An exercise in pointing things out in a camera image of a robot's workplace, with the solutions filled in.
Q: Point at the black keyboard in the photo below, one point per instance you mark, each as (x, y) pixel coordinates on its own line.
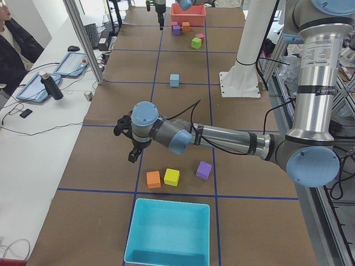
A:
(92, 33)

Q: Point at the purple foam block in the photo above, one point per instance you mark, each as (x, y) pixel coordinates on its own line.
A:
(203, 170)
(176, 30)

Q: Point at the black water bottle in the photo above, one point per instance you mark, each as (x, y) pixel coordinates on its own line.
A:
(50, 85)

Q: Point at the pink foam block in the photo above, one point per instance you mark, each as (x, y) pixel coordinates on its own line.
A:
(200, 36)

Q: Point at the black smartphone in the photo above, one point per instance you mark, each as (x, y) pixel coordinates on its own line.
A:
(25, 113)

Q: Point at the light blue foam block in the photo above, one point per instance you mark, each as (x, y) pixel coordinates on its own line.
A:
(174, 80)

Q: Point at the cyan plastic bin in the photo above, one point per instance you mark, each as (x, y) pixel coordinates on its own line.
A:
(169, 233)

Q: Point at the green foam block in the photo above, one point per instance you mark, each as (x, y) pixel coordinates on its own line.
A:
(196, 43)

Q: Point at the orange foam block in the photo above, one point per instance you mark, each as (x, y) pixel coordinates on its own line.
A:
(153, 179)
(185, 26)

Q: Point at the aluminium frame post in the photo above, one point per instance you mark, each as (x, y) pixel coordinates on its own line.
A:
(78, 26)

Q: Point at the person in dark jacket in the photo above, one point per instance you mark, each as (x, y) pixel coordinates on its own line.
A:
(19, 51)

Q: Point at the yellow foam block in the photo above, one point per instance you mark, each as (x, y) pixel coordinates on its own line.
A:
(171, 177)

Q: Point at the blue teach pendant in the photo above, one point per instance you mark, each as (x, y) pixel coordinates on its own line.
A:
(35, 91)
(72, 65)

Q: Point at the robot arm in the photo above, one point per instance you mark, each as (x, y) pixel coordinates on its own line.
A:
(305, 152)
(185, 5)

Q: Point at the black computer mouse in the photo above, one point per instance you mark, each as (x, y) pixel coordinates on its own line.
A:
(73, 48)

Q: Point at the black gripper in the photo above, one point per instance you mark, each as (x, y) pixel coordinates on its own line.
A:
(139, 144)
(160, 8)

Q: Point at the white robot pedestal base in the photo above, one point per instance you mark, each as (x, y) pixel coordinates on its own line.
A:
(241, 80)

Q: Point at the small metal cup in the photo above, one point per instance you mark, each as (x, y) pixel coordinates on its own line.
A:
(88, 95)

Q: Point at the salmon plastic bin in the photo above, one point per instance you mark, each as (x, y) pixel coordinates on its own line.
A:
(194, 15)

